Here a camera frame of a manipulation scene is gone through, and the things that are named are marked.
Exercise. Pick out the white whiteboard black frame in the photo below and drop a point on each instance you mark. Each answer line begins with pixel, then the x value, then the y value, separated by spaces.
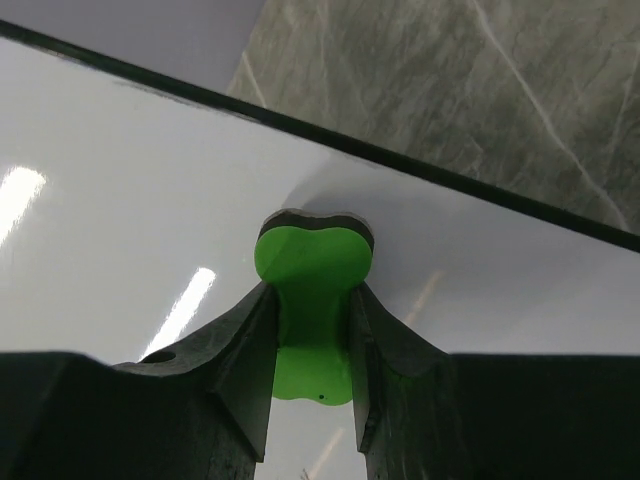
pixel 131 204

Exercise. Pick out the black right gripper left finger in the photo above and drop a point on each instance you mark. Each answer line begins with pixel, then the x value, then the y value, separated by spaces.
pixel 196 409

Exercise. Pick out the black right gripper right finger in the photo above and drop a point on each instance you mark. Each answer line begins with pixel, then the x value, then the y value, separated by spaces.
pixel 421 413

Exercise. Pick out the green whiteboard eraser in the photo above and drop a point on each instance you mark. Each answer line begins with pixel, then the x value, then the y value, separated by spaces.
pixel 313 262

